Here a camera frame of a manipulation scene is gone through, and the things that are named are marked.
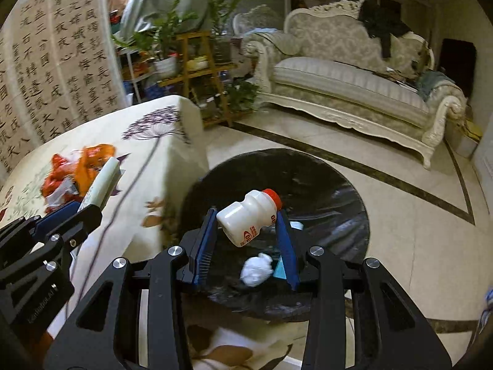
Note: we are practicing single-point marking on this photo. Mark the green plant in white pot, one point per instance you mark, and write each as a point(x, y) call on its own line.
point(166, 67)

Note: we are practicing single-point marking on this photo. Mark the white squeeze tube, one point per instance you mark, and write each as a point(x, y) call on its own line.
point(102, 183)

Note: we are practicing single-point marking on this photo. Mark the black clothing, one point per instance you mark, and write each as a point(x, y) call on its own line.
point(379, 23)

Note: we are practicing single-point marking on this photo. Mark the white bottle with red cap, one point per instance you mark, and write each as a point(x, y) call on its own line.
point(246, 216)

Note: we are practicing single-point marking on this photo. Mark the crumpled white tissue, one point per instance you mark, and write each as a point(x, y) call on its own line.
point(256, 270)

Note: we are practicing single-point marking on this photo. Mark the floral tablecloth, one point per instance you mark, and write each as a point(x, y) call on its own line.
point(154, 169)

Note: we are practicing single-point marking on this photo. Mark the tall green plant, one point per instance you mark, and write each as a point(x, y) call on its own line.
point(220, 7)

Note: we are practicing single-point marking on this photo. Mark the red snack packet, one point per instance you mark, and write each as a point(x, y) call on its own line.
point(53, 187)

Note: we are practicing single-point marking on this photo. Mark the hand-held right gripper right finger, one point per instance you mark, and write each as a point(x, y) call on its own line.
point(288, 254)

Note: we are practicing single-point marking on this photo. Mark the white metal shelf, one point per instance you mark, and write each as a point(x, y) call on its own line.
point(129, 70)

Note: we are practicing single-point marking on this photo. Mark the small leafy green plant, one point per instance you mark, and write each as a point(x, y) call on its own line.
point(240, 94)

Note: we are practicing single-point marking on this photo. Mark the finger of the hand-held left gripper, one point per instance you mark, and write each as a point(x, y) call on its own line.
point(57, 216)
point(79, 227)

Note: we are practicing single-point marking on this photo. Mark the grey hanging cloth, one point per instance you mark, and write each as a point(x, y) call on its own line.
point(154, 0)

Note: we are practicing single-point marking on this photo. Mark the ornate white armchair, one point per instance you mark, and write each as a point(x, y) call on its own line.
point(262, 17)

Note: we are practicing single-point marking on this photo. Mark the blue blanket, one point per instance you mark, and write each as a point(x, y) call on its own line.
point(433, 83)

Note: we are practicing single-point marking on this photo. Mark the wooden plant stand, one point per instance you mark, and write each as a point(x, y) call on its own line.
point(212, 61)

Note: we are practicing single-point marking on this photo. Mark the yellow bowl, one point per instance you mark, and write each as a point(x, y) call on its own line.
point(198, 63)

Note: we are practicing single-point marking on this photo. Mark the ornate cream sofa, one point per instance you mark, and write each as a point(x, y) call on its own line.
point(346, 81)

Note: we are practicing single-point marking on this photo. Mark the clear bag with orange print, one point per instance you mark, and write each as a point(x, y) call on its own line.
point(91, 162)

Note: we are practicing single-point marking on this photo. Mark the calligraphy wall hanging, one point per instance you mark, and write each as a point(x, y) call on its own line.
point(57, 65)

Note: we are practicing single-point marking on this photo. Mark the black trash bin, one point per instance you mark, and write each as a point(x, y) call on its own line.
point(308, 185)

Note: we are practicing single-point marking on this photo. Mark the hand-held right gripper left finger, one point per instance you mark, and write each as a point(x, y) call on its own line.
point(202, 250)

